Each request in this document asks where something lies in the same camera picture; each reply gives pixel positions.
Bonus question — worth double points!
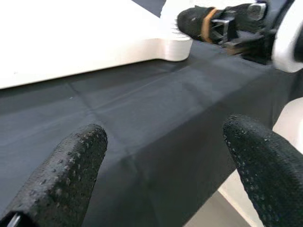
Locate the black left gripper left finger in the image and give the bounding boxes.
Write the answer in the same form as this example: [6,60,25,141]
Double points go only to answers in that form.
[7,123,108,227]

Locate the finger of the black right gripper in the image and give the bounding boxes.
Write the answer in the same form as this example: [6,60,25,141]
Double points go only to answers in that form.
[177,6,215,44]

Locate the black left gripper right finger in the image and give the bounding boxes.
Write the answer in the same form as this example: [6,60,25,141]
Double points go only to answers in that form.
[223,114,303,227]

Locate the white plastic table leg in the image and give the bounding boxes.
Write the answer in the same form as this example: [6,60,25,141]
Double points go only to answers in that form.
[160,0,190,41]

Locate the white plastic table top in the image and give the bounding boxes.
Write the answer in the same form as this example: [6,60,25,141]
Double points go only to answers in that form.
[0,0,193,90]

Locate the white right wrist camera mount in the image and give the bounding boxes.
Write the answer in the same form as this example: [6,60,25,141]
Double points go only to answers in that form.
[272,0,303,73]

